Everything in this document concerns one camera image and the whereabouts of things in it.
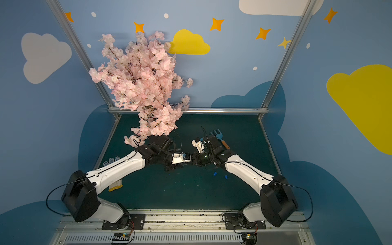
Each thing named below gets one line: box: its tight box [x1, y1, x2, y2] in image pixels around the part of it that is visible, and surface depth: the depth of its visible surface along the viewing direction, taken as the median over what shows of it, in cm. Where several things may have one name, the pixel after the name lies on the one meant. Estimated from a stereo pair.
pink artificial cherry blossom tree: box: [88, 31, 194, 149], surface depth 71 cm
